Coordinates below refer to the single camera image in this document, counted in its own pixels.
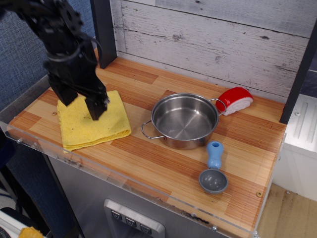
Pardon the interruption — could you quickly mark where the grey left side rail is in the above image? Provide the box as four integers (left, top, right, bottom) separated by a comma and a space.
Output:
0, 75, 50, 124

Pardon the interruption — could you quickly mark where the dark left vertical post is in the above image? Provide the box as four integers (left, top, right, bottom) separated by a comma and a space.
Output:
90, 0, 117, 68

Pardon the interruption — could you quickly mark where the dark right vertical post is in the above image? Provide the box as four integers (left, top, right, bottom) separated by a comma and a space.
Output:
279, 22, 317, 124

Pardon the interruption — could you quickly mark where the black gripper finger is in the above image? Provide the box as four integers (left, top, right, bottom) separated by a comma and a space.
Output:
85, 90, 110, 120
49, 78, 78, 106

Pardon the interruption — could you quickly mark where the yellow cloth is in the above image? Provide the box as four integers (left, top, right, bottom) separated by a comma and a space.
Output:
57, 90, 131, 151

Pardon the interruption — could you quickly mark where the silver dispenser button panel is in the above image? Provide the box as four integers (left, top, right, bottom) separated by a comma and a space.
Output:
104, 199, 165, 238

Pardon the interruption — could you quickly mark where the stainless steel pot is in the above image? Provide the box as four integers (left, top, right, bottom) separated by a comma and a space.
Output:
141, 93, 227, 150

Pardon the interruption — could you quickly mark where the white appliance at right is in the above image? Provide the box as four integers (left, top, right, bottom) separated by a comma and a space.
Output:
272, 94, 317, 201

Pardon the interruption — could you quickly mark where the clear acrylic front guard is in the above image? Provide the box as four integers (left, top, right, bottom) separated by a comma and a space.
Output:
0, 109, 285, 238

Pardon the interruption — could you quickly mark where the red and white sushi toy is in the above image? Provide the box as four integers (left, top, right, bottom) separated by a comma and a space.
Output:
215, 87, 254, 116

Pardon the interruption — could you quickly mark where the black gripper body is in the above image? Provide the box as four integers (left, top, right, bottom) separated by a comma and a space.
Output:
45, 41, 106, 96

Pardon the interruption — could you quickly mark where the stainless steel cabinet front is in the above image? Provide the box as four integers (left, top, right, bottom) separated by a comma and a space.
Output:
49, 157, 223, 238

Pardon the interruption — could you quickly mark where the yellow object bottom left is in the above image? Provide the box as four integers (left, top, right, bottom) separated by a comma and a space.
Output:
18, 227, 44, 238

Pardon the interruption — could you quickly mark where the blue and grey scoop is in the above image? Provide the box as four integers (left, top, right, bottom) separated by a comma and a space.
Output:
198, 141, 228, 194

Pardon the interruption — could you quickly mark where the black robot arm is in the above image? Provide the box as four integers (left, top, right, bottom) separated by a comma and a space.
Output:
0, 0, 109, 120

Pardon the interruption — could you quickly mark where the dark vertical post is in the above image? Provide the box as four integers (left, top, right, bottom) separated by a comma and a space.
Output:
90, 0, 117, 68
279, 22, 317, 124

